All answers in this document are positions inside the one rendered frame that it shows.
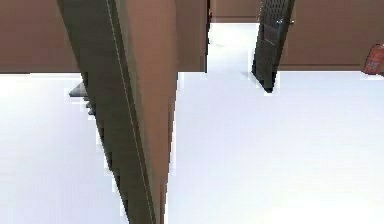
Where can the black panelled room door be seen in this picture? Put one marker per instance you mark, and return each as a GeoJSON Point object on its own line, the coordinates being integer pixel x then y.
{"type": "Point", "coordinates": [270, 46]}

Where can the red box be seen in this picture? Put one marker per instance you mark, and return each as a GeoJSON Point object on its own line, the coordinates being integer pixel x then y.
{"type": "Point", "coordinates": [374, 60]}

